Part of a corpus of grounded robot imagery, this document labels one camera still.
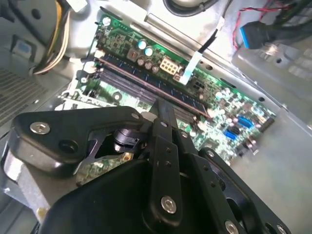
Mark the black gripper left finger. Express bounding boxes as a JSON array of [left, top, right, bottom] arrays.
[[8, 99, 183, 221]]

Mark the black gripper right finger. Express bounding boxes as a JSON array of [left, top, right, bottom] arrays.
[[168, 103, 292, 234]]

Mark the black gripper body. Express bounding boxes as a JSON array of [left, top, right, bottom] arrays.
[[36, 158, 217, 234]]

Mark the RAM memory stick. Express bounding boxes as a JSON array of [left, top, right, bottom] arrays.
[[96, 56, 213, 119]]

